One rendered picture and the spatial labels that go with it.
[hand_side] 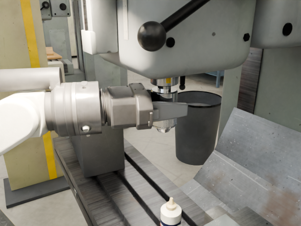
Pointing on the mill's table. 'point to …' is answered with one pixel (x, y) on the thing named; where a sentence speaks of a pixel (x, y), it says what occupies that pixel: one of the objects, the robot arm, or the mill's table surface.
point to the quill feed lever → (165, 26)
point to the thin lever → (182, 83)
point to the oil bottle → (170, 214)
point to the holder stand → (100, 151)
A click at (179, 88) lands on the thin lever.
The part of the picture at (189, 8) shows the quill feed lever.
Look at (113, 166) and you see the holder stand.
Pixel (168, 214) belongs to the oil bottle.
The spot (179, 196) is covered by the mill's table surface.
